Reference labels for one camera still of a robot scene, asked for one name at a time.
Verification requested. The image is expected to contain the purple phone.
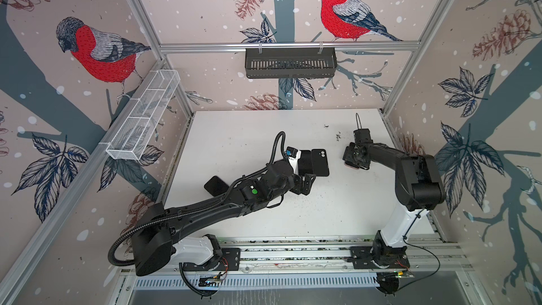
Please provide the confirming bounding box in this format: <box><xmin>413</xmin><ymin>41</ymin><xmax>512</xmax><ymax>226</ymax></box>
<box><xmin>297</xmin><ymin>150</ymin><xmax>313</xmax><ymax>177</ymax></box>

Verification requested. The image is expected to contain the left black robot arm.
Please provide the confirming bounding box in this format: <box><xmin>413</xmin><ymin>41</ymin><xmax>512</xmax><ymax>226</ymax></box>
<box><xmin>131</xmin><ymin>160</ymin><xmax>316</xmax><ymax>276</ymax></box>

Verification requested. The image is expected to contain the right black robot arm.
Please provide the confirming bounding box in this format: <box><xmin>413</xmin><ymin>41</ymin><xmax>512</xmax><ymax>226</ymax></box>
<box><xmin>343</xmin><ymin>128</ymin><xmax>445</xmax><ymax>256</ymax></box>

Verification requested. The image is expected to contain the black phone near left arm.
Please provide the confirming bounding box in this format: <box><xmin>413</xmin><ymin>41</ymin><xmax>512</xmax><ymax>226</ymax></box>
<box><xmin>204</xmin><ymin>176</ymin><xmax>230</xmax><ymax>197</ymax></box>

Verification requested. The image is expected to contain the right thin black cable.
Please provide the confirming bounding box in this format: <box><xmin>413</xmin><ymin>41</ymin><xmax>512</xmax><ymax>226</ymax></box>
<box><xmin>397</xmin><ymin>209</ymin><xmax>441</xmax><ymax>293</ymax></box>

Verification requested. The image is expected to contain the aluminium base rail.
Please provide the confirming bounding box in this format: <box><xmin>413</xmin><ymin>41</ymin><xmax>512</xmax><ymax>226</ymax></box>
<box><xmin>118</xmin><ymin>236</ymin><xmax>475</xmax><ymax>274</ymax></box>

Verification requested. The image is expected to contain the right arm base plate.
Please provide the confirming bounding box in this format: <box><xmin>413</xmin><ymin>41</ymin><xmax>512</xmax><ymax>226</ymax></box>
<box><xmin>347</xmin><ymin>246</ymin><xmax>410</xmax><ymax>270</ymax></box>

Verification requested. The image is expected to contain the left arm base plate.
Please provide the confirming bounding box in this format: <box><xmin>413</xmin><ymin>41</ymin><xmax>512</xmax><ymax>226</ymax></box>
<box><xmin>182</xmin><ymin>248</ymin><xmax>241</xmax><ymax>272</ymax></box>

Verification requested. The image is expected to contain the black wire wall basket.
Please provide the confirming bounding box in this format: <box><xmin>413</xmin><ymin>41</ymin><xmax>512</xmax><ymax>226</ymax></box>
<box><xmin>245</xmin><ymin>47</ymin><xmax>337</xmax><ymax>79</ymax></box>

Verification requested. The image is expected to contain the white mesh wall tray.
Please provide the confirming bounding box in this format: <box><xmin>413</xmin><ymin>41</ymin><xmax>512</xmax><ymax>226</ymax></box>
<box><xmin>106</xmin><ymin>69</ymin><xmax>180</xmax><ymax>160</ymax></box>

